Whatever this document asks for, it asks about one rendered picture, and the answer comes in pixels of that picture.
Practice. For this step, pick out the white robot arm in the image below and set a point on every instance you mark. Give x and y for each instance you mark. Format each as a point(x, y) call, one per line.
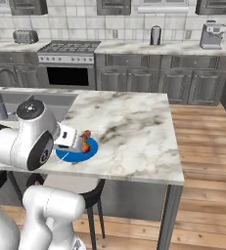
point(36, 143)

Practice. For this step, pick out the orange red peach fruit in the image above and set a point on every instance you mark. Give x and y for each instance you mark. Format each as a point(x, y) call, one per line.
point(86, 145)

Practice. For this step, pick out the silver coffee machine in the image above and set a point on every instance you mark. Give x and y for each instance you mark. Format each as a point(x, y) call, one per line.
point(212, 35)

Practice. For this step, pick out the grey counter leg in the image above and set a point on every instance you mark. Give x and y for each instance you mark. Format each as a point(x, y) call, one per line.
point(170, 215)

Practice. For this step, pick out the white wall socket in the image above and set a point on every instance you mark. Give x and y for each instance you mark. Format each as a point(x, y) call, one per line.
point(115, 33)
point(188, 34)

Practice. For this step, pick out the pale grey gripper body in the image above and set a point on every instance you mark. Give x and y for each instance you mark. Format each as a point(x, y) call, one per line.
point(78, 143)

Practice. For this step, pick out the grey sink basin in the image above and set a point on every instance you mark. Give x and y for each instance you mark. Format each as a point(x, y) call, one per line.
point(52, 101)

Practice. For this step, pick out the silver stove with oven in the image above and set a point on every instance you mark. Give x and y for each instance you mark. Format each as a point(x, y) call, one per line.
point(68, 65)

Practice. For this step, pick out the silver cylindrical canister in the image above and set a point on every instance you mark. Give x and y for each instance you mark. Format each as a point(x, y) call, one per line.
point(155, 35)

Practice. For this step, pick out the grey base cupboard run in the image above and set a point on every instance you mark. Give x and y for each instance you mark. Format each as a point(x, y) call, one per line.
point(163, 79)
point(13, 70)

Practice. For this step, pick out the black bar stool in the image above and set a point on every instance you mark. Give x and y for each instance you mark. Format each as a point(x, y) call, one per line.
point(33, 179)
point(93, 195)

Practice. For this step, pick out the silver toaster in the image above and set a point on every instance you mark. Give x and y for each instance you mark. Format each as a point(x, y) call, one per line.
point(25, 36)

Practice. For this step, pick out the blue plate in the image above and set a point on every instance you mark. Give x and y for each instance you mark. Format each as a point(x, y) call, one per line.
point(75, 157)

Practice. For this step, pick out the grey wall cupboard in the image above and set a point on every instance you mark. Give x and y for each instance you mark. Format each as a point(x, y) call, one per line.
point(217, 6)
point(28, 7)
point(113, 7)

